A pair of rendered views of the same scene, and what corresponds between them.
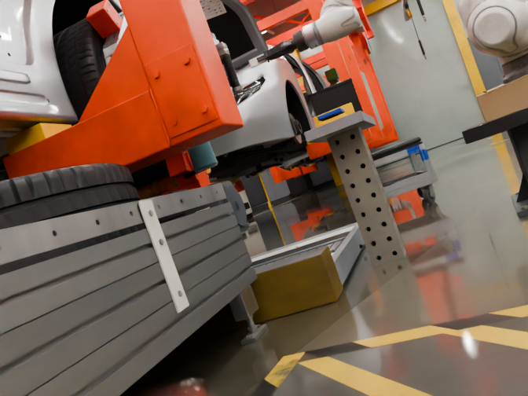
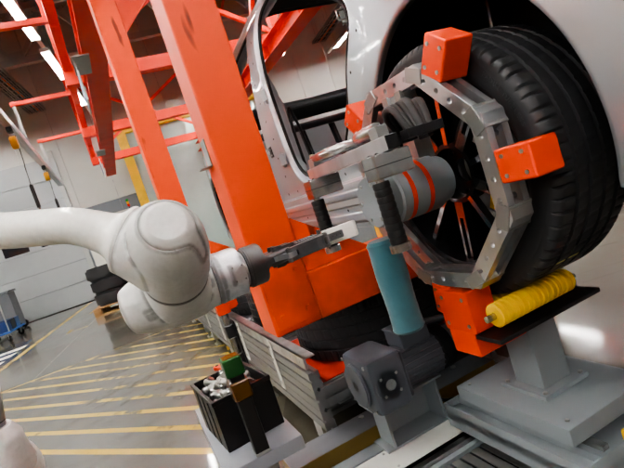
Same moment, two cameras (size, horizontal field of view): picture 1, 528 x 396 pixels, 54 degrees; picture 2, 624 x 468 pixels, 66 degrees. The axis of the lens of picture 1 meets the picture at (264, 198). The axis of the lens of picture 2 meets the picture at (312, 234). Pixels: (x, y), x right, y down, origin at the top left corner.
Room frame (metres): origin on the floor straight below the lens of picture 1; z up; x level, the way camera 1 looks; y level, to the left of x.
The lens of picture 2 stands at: (2.72, -0.79, 0.92)
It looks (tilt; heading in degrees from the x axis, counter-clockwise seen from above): 5 degrees down; 141
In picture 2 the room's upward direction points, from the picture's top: 18 degrees counter-clockwise
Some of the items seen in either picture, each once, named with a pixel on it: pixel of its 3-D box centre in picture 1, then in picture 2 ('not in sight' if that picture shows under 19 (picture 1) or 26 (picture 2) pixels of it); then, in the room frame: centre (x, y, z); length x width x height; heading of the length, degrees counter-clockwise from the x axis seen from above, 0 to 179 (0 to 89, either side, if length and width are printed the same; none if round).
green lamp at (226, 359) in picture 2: (331, 75); (231, 365); (1.83, -0.37, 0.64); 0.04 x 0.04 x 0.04; 72
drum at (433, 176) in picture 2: not in sight; (406, 190); (1.95, 0.16, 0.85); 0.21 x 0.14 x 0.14; 72
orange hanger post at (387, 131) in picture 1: (362, 92); not in sight; (11.30, -2.82, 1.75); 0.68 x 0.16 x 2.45; 72
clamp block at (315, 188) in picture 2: not in sight; (323, 185); (1.74, 0.08, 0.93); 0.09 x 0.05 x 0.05; 72
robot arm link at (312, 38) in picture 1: (312, 35); (228, 274); (1.95, -0.38, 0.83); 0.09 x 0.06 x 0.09; 162
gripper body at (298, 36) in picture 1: (294, 44); (266, 260); (1.97, -0.31, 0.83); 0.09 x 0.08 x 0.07; 72
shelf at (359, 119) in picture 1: (343, 128); (241, 425); (1.64, -0.31, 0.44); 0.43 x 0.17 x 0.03; 162
